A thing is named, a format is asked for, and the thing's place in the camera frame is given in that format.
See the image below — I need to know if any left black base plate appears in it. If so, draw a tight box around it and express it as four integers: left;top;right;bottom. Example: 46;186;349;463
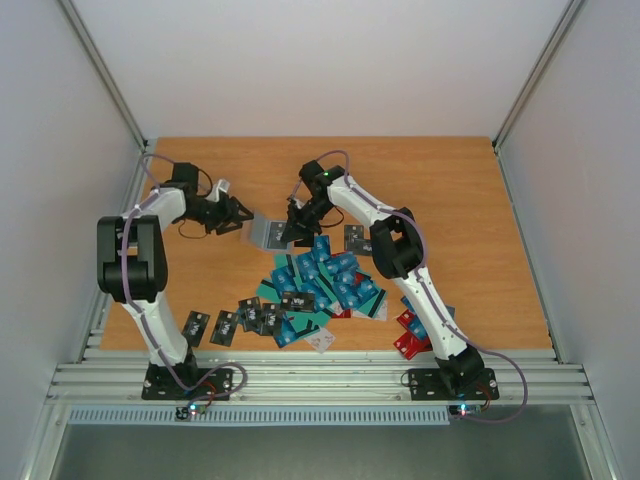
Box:
141;365;234;401

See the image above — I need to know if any grey slotted cable duct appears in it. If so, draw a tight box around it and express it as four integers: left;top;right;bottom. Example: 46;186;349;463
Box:
68;405;449;427

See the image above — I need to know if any small circuit board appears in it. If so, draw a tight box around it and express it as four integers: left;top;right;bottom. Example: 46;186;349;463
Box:
449;402;485;418
174;404;208;421

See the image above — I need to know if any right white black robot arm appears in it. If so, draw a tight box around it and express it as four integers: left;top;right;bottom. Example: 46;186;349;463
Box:
282;160;487;397

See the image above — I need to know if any right small circuit board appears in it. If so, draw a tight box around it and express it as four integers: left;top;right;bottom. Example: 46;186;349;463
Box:
449;402;485;418

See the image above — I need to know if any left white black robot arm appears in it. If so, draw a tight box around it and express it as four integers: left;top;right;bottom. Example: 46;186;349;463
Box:
97;162;254;398

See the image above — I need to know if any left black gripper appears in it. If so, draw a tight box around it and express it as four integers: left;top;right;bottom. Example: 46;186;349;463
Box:
182;193;255;234

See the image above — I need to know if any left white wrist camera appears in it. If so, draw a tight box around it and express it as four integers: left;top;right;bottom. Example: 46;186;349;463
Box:
206;179;230;202

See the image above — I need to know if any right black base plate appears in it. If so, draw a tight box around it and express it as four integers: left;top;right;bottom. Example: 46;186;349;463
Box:
401;368;500;401

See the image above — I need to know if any blue card right edge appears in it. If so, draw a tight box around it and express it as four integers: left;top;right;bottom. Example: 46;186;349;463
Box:
397;309;428;341

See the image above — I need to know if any teal card magnetic stripe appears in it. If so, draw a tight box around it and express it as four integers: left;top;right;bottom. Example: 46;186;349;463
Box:
256;278;280;303

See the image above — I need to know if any red card front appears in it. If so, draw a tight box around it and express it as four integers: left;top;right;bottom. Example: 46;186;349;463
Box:
394;332;427;360

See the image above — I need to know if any left small circuit board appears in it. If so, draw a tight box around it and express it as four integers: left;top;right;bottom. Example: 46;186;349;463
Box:
174;404;208;421

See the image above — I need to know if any black card top right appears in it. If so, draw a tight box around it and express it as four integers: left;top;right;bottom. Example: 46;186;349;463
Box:
344;224;364;251

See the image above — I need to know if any white card with red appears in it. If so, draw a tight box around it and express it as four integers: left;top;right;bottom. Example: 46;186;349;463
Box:
304;327;336;354

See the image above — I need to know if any black vip membership card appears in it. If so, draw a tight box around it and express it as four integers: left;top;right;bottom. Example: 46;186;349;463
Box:
280;291;315;313

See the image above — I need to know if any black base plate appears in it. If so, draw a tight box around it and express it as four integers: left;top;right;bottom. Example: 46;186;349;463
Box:
141;365;234;401
401;368;500;401

